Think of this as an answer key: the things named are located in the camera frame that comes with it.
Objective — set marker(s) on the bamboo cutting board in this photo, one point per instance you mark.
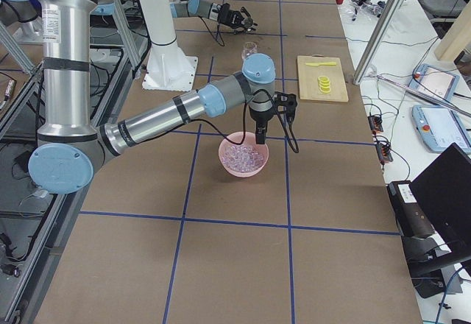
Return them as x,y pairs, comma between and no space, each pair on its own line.
308,80

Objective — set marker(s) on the clear wine glass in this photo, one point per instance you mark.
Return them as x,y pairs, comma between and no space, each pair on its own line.
249,48

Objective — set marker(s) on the plastic bag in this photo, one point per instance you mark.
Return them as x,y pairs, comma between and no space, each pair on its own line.
367,7

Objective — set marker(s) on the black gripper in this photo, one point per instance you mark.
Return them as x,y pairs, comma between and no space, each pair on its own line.
225,14
259,117

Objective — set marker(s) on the pink ribbed bowl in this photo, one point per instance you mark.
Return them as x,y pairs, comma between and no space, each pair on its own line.
249,139

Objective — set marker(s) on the aluminium frame post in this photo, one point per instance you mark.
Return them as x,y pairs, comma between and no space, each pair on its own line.
375,41

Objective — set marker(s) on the black laptop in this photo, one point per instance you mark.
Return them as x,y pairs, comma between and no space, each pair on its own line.
443,192

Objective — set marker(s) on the black box device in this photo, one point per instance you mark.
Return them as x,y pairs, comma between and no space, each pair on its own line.
411,219

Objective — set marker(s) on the yellow plastic knife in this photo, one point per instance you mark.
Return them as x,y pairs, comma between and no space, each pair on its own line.
318,64

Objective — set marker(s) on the wooden post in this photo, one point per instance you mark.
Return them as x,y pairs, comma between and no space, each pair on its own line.
457,37

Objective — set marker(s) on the grey office chair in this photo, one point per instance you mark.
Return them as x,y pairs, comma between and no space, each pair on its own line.
442,11

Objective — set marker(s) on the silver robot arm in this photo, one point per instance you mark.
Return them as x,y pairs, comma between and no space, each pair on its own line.
77,139
196,9

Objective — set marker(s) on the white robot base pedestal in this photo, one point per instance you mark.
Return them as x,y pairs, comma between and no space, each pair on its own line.
167,68

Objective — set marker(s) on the clear ice cube pile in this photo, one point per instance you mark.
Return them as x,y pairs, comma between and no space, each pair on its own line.
242,158

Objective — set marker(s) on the blue teach pendant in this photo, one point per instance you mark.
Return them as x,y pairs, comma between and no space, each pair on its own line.
439,128
434,82

